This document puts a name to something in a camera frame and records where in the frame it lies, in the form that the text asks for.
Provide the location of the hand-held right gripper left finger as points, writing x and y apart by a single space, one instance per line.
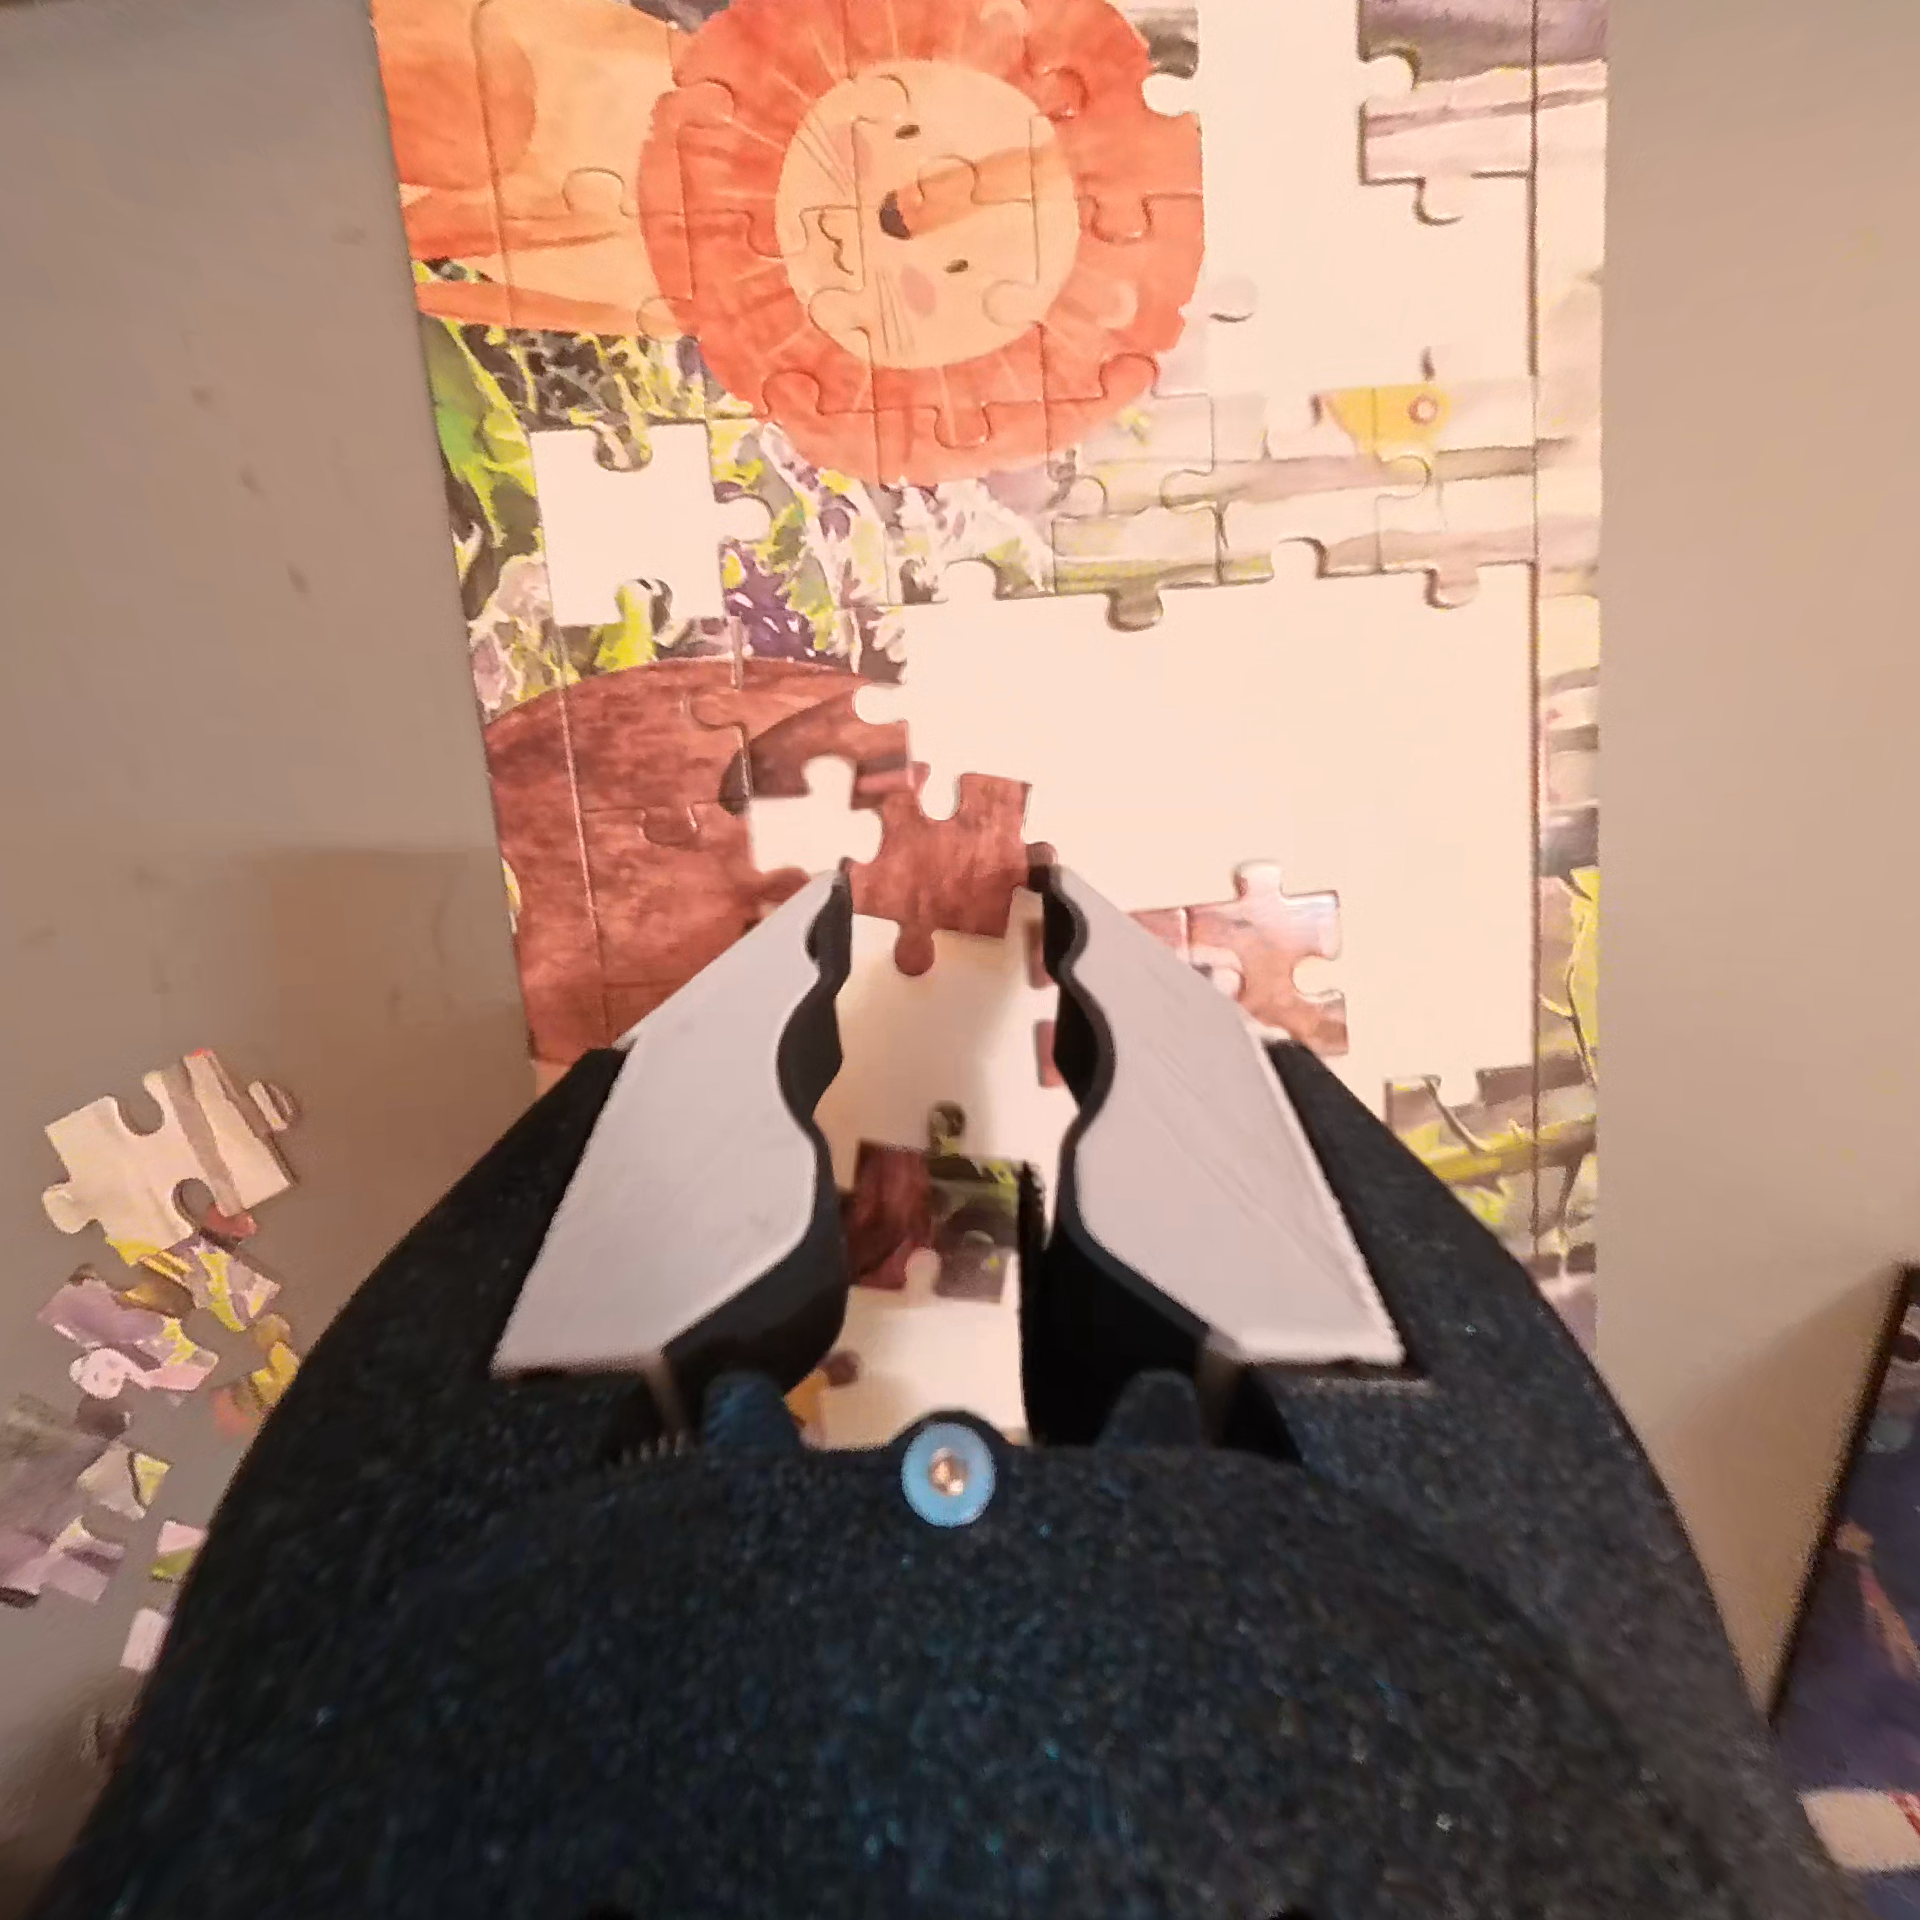
674 1184

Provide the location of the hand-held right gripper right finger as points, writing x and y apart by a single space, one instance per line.
1215 1184

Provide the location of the brown green puzzle piece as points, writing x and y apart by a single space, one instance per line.
901 1201

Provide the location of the plain brown puzzle piece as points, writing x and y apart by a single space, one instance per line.
945 879

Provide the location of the jigsaw puzzle frame board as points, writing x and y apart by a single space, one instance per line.
1200 720

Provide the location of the jigsaw pieces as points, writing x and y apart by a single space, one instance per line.
135 1154

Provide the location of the assembled orange lion pieces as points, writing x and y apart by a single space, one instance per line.
930 194

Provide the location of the illustrated puzzle box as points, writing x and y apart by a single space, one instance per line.
1862 1651

